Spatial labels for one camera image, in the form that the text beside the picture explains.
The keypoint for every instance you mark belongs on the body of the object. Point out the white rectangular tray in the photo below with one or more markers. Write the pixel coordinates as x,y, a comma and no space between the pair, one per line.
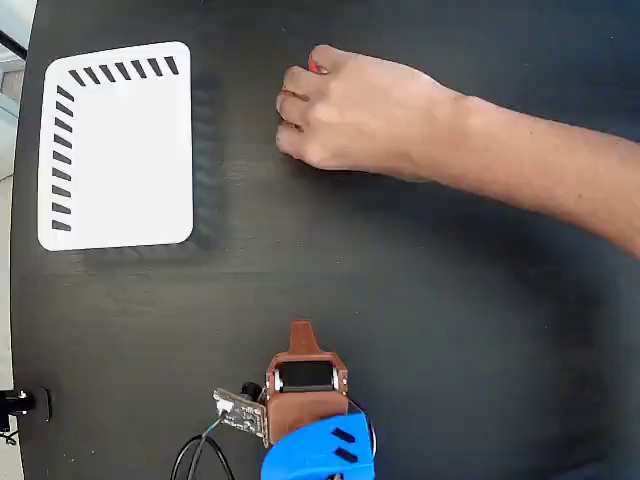
130,160

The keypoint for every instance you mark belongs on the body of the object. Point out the bare person's hand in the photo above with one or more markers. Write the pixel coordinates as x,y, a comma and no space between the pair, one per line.
360,115

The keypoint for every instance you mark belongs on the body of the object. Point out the bare person's forearm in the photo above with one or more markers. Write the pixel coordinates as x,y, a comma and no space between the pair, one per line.
550,170

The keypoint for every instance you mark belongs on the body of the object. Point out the red and grey turtle toy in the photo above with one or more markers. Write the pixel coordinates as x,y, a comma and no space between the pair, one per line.
314,66

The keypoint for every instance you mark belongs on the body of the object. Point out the brown gripper with motor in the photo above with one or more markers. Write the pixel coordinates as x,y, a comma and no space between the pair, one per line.
305,407

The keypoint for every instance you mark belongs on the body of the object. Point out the bare camera circuit board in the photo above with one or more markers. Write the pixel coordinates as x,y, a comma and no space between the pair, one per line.
240,412

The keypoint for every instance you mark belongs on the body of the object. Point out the black table clamp mount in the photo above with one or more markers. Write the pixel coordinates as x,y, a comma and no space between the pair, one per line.
22,401

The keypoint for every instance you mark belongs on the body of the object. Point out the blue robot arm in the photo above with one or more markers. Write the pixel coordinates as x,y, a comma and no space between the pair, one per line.
310,450

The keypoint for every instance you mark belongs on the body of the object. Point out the black diagonal bar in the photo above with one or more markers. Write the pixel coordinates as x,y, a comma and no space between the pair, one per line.
12,44

